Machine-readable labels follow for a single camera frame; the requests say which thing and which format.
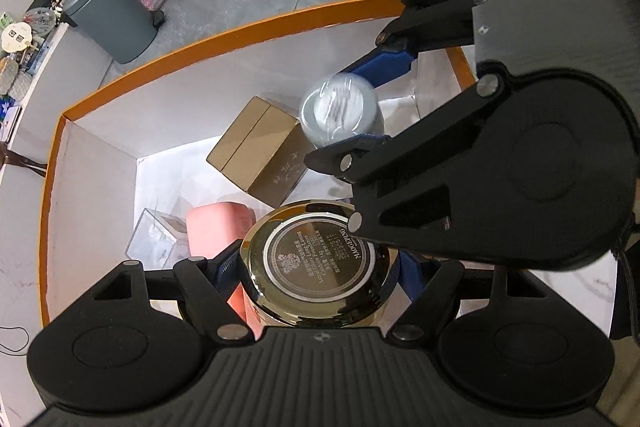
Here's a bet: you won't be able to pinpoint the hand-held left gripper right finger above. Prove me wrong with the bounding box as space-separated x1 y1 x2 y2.
383 252 543 343

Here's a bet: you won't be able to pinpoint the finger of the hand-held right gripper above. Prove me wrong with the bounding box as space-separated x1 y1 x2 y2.
342 0 502 88
304 73 507 254

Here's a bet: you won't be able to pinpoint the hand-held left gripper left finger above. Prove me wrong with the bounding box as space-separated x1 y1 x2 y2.
95 239 254 346

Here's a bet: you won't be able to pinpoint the pink bottle orange cap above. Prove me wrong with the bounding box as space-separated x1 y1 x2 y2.
186 202 262 339

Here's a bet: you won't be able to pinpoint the clear plastic box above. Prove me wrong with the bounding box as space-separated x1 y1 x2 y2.
125 208 192 276

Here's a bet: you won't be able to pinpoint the gold round tin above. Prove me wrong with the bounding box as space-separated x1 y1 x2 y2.
239 201 401 334

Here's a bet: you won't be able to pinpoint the brown cardboard box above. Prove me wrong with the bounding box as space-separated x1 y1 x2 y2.
206 96 314 208

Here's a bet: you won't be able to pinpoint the large orange box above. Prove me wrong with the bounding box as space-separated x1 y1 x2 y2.
42 0 482 334

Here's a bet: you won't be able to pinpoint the brown leather bag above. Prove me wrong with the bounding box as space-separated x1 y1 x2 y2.
0 141 49 178

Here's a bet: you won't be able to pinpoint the blue tissue box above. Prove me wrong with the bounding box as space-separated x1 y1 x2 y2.
0 96 24 142

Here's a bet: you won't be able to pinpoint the grey pedal trash bin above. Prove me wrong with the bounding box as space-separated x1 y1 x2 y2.
59 0 166 66

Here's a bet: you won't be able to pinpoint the woven baskets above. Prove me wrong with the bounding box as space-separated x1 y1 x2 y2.
0 56 32 98

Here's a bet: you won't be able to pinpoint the glittery round plate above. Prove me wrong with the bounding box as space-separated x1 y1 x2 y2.
22 7 60 34

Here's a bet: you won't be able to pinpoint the black cable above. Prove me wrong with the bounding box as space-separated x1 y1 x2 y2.
0 326 32 354

